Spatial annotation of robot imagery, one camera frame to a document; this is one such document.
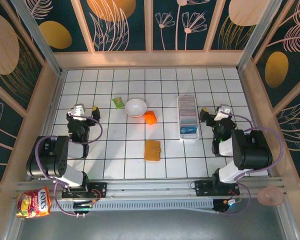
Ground white plastic card tray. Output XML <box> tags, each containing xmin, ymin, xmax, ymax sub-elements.
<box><xmin>176</xmin><ymin>94</ymin><xmax>200</xmax><ymax>142</ymax></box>

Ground orange leather card holder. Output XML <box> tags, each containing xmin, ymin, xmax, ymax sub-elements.
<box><xmin>143</xmin><ymin>139</ymin><xmax>162</xmax><ymax>162</ymax></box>

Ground row of standing cards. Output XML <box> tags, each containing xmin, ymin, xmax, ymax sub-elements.
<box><xmin>178</xmin><ymin>96</ymin><xmax>198</xmax><ymax>127</ymax></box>

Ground green snack packet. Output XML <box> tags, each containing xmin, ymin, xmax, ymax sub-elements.
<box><xmin>111</xmin><ymin>96</ymin><xmax>126</xmax><ymax>110</ymax></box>

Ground white bowl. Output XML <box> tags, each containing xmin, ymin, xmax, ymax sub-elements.
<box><xmin>124</xmin><ymin>97</ymin><xmax>148</xmax><ymax>119</ymax></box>

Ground orange cup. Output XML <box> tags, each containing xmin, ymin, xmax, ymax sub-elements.
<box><xmin>143</xmin><ymin>110</ymin><xmax>157</xmax><ymax>126</ymax></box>

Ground black controller board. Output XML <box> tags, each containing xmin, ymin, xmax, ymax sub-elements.
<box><xmin>213</xmin><ymin>197</ymin><xmax>243</xmax><ymax>214</ymax></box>
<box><xmin>71</xmin><ymin>201</ymin><xmax>95</xmax><ymax>216</ymax></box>

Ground pink suction cup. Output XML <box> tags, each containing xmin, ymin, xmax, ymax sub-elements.
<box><xmin>256</xmin><ymin>185</ymin><xmax>286</xmax><ymax>207</ymax></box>

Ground colourful candy bag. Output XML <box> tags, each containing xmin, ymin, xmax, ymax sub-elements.
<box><xmin>15</xmin><ymin>186</ymin><xmax>53</xmax><ymax>221</ymax></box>

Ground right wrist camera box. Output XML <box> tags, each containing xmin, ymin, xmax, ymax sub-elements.
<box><xmin>215</xmin><ymin>104</ymin><xmax>232</xmax><ymax>122</ymax></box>

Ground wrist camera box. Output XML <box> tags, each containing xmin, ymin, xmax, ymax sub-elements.
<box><xmin>69</xmin><ymin>103</ymin><xmax>87</xmax><ymax>118</ymax></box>
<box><xmin>215</xmin><ymin>104</ymin><xmax>232</xmax><ymax>122</ymax></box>

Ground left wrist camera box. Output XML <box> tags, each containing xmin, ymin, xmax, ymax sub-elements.
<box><xmin>69</xmin><ymin>103</ymin><xmax>87</xmax><ymax>118</ymax></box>

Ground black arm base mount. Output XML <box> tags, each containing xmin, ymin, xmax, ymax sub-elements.
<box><xmin>61</xmin><ymin>182</ymin><xmax>109</xmax><ymax>200</ymax></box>
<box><xmin>194</xmin><ymin>178</ymin><xmax>241</xmax><ymax>199</ymax></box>

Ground aluminium mounting rail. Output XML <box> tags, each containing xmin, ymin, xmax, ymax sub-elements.
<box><xmin>16</xmin><ymin>176</ymin><xmax>286</xmax><ymax>201</ymax></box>

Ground aluminium corner post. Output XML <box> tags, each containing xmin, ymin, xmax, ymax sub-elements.
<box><xmin>236</xmin><ymin>0</ymin><xmax>284</xmax><ymax>74</ymax></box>
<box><xmin>9</xmin><ymin>0</ymin><xmax>65</xmax><ymax>76</ymax></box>

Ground grey slotted cable duct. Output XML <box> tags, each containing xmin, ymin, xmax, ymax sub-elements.
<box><xmin>49</xmin><ymin>199</ymin><xmax>216</xmax><ymax>213</ymax></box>

